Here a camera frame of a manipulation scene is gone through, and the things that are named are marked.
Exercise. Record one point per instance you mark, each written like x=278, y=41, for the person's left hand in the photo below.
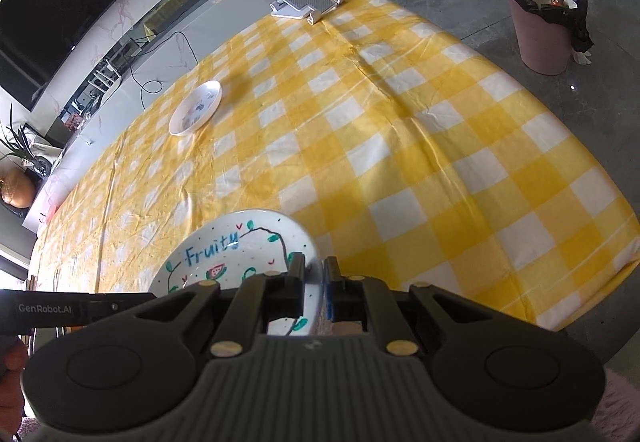
x=10, y=372

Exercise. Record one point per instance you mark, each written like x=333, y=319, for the pink waste bin black bag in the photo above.
x=542, y=36

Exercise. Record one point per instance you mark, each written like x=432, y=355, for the black flat television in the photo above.
x=60, y=6

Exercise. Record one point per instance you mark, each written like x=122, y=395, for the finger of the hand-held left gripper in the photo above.
x=120, y=304

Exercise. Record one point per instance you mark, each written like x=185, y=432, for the white fruit-printed plate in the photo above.
x=225, y=247

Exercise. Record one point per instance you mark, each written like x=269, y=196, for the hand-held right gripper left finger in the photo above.
x=295, y=283

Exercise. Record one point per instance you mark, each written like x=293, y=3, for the white router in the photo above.
x=106, y=77

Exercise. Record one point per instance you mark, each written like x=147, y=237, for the purple shaggy rug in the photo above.
x=622, y=407

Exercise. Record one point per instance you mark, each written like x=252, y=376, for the small white printed plate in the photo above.
x=196, y=107

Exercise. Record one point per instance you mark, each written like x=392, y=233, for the yellow checked tablecloth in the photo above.
x=400, y=146

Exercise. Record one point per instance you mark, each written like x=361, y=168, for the brown round vase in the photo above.
x=17, y=189

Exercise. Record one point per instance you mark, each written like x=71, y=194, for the white tote bag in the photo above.
x=46, y=146

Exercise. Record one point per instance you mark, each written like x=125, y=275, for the green plant in glass vase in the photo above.
x=22, y=146

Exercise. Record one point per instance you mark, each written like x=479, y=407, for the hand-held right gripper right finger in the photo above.
x=330, y=298

